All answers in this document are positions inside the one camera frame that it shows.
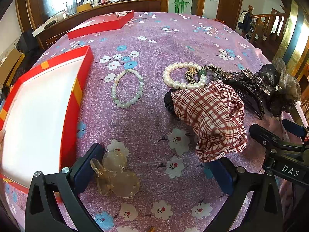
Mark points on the red box lid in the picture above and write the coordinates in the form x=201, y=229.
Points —
x=101, y=23

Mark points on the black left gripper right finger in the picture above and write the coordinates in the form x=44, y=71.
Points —
x=265, y=210

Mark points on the wooden stair railing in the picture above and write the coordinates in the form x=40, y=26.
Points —
x=268, y=27

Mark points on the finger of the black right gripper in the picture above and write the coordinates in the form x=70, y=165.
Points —
x=289, y=165
x=270, y=140

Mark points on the clear amber hair clip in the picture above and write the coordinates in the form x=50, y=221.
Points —
x=112, y=177

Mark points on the cardboard box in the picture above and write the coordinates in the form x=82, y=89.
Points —
x=10, y=64

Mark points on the brown wooden door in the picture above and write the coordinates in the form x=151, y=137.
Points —
x=228, y=11

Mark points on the open red gift box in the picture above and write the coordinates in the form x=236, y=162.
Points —
x=39, y=118

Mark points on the black rhinestone hair comb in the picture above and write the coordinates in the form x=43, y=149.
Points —
x=249, y=87

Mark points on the red plaid scrunchie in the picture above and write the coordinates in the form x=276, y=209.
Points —
x=216, y=115

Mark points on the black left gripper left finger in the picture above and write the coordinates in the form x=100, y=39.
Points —
x=42, y=211

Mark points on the purple floral bedspread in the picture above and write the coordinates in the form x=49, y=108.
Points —
x=122, y=107

